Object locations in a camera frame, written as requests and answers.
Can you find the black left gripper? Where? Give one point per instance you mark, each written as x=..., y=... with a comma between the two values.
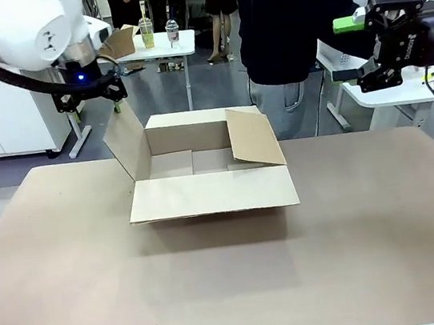
x=81, y=76

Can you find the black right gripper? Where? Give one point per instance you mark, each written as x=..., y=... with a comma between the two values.
x=432, y=39

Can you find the large brown cardboard box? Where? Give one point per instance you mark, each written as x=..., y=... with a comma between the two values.
x=209, y=196

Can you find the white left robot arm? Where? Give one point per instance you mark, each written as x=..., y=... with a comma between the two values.
x=0, y=27

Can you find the person's left forearm dark sleeve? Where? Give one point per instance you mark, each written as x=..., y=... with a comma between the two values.
x=346, y=47

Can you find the small open cardboard box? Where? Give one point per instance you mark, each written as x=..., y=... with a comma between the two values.
x=121, y=42

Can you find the white desk with perforated panel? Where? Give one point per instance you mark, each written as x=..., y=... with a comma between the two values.
x=389, y=95

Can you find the plastic cup yellow drink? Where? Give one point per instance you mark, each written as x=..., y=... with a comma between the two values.
x=147, y=33

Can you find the background person black outfit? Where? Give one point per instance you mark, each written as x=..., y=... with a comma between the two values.
x=119, y=2

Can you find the person in dark sweater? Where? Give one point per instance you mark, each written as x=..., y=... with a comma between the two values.
x=286, y=19

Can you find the clear domed plastic cup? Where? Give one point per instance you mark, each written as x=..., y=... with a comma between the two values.
x=172, y=33

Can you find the white folding table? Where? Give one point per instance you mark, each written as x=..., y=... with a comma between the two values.
x=180, y=42

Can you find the background person plaid shirt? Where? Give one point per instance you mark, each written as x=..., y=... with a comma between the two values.
x=166, y=0

